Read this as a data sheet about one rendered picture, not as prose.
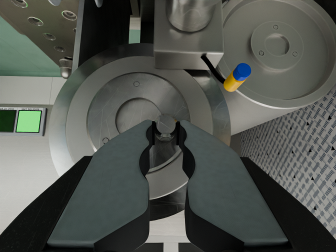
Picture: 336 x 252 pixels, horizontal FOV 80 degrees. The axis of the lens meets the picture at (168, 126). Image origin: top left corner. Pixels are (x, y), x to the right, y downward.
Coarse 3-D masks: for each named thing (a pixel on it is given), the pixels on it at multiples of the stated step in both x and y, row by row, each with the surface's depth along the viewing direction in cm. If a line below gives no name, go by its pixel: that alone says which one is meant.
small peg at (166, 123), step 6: (162, 114) 12; (168, 114) 12; (156, 120) 12; (162, 120) 12; (168, 120) 12; (174, 120) 12; (156, 126) 12; (162, 126) 12; (168, 126) 12; (174, 126) 12; (156, 132) 12; (162, 132) 11; (168, 132) 11; (174, 132) 12; (162, 138) 12; (168, 138) 13
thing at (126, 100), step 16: (112, 80) 15; (128, 80) 15; (144, 80) 15; (160, 80) 15; (96, 96) 15; (112, 96) 15; (128, 96) 15; (144, 96) 15; (160, 96) 15; (176, 96) 15; (96, 112) 14; (112, 112) 14; (128, 112) 14; (144, 112) 15; (160, 112) 15; (176, 112) 15; (96, 128) 14; (112, 128) 14; (128, 128) 14; (96, 144) 14; (160, 144) 14; (160, 160) 14
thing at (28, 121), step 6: (24, 114) 48; (30, 114) 48; (36, 114) 48; (18, 120) 48; (24, 120) 48; (30, 120) 48; (36, 120) 48; (18, 126) 48; (24, 126) 48; (30, 126) 48; (36, 126) 48
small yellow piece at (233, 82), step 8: (208, 64) 14; (240, 64) 11; (216, 72) 14; (232, 72) 11; (240, 72) 11; (248, 72) 11; (224, 80) 13; (232, 80) 11; (240, 80) 11; (232, 88) 12
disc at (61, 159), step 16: (112, 48) 18; (128, 48) 18; (144, 48) 18; (96, 64) 17; (80, 80) 17; (208, 80) 17; (64, 96) 17; (208, 96) 17; (64, 112) 16; (224, 112) 17; (48, 128) 16; (64, 128) 16; (224, 128) 17; (64, 144) 16; (64, 160) 16; (176, 192) 16; (160, 208) 15; (176, 208) 15
